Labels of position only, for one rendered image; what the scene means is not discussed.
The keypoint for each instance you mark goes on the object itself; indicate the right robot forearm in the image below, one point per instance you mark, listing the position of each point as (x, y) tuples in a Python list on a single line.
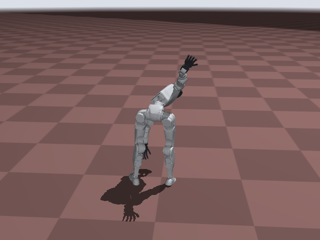
[(182, 74)]

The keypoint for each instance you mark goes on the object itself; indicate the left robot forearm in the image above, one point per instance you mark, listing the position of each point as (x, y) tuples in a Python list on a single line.
[(146, 134)]

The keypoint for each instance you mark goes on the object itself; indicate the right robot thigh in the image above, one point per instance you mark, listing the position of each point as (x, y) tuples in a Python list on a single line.
[(169, 122)]

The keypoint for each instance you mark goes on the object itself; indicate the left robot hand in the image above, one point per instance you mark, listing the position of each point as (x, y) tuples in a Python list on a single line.
[(145, 152)]

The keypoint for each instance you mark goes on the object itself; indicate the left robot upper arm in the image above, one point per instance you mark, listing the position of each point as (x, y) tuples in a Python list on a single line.
[(150, 123)]

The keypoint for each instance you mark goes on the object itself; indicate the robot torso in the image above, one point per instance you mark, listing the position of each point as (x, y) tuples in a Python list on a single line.
[(163, 99)]

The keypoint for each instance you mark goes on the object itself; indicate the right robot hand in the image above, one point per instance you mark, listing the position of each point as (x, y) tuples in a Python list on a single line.
[(189, 63)]

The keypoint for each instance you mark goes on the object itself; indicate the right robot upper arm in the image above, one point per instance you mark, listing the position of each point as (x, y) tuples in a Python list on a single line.
[(179, 84)]

